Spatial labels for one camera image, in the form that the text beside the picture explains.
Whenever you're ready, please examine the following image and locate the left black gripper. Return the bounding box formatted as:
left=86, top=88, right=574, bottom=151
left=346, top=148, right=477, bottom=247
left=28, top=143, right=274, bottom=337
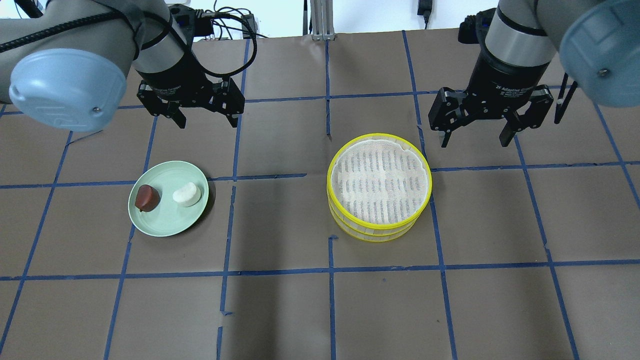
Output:
left=136, top=48, right=245, bottom=129

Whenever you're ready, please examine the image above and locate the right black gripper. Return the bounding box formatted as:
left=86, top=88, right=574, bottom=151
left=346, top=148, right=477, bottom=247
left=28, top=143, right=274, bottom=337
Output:
left=428, top=53, right=553, bottom=148

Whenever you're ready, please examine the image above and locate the white bun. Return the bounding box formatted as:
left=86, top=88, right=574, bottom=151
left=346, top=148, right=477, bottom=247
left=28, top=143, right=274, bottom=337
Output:
left=172, top=182, right=202, bottom=208

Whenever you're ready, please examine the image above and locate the brown bun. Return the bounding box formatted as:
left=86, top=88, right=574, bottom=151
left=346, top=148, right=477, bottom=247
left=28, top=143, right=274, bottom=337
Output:
left=134, top=184, right=161, bottom=213

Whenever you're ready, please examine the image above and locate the yellow steamer layer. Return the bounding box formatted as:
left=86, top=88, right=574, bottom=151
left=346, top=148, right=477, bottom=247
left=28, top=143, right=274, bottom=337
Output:
left=327, top=199, right=422, bottom=243
left=326, top=133, right=434, bottom=230

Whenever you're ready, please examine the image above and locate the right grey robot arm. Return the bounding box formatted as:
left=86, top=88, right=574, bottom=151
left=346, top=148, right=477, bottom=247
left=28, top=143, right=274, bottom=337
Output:
left=428, top=0, right=640, bottom=148

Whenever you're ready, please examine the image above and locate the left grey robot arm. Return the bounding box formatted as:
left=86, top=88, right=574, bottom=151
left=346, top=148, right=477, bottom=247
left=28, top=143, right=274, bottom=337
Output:
left=1, top=0, right=248, bottom=132

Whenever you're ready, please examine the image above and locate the light green plate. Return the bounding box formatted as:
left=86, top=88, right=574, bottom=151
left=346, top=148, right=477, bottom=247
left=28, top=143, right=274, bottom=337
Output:
left=127, top=161, right=210, bottom=237

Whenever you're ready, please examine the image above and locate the black power adapter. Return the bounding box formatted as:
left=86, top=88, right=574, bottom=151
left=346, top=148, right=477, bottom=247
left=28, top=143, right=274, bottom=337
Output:
left=417, top=0, right=434, bottom=29

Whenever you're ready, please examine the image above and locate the aluminium camera post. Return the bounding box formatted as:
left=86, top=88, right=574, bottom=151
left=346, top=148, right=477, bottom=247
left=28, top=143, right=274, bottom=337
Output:
left=308, top=0, right=336, bottom=41

